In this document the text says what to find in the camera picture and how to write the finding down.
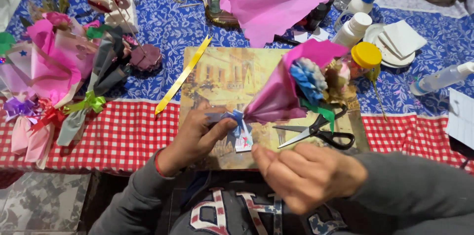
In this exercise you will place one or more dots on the clear jar with yellow lid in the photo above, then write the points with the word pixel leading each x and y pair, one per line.
pixel 364 57

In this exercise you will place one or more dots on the person's right fingers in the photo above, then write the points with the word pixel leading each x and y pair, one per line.
pixel 276 174

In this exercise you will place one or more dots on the green paper piece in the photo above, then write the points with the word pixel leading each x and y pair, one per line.
pixel 6 42

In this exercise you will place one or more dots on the pink tissue paper sheet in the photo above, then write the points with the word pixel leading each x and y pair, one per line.
pixel 274 1

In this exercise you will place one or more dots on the white bottle with blue cap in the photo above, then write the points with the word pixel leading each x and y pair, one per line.
pixel 357 7

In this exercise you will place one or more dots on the white paper sheet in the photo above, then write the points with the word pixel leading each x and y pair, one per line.
pixel 463 120

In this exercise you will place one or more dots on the white foam block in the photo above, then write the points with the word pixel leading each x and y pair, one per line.
pixel 127 18

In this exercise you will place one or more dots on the small white paper scraps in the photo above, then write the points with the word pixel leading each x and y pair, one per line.
pixel 314 35

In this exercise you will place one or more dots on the blue floral red checked tablecloth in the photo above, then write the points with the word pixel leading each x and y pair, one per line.
pixel 163 27

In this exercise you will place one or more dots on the pale bouquet with purple bow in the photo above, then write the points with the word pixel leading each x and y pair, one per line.
pixel 16 116

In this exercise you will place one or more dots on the black marker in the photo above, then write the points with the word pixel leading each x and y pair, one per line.
pixel 287 39

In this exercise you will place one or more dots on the maroon paper flower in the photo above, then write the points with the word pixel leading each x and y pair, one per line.
pixel 146 59

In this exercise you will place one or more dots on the yellow ribbon strip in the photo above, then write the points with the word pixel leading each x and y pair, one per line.
pixel 181 77

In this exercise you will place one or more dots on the white foam squares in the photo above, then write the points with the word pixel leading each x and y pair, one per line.
pixel 401 38

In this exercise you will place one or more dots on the pink bouquet with red bow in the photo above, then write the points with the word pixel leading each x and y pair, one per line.
pixel 55 64

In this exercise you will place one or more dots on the clear squeeze bottle white cap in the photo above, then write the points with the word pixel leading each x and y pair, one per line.
pixel 440 78

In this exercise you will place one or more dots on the person's gray printed sweatshirt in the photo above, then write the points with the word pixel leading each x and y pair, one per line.
pixel 222 212

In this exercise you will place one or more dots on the person's left hand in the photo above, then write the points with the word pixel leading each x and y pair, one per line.
pixel 190 142

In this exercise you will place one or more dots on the pink paper flower bouquet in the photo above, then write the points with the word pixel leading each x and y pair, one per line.
pixel 281 94

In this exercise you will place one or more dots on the gray bouquet with green bow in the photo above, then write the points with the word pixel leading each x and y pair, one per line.
pixel 103 68

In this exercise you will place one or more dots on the white round plate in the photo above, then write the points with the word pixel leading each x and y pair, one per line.
pixel 390 59

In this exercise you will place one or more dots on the round wooden base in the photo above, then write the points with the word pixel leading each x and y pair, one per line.
pixel 222 20

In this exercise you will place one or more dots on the person's right hand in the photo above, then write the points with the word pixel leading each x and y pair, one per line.
pixel 318 175

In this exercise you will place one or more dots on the small black bottle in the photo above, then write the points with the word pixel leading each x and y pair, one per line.
pixel 317 14

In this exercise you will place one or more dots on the dried yellow flower stem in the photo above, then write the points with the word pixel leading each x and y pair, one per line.
pixel 376 86

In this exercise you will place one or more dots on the street scene picture placemat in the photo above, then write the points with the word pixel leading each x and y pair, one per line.
pixel 222 79

